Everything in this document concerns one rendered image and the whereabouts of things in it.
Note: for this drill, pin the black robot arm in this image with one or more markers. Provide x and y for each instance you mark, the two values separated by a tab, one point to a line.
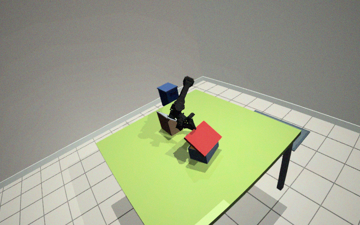
178	105

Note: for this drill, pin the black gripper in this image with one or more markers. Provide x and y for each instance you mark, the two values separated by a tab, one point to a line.
188	123

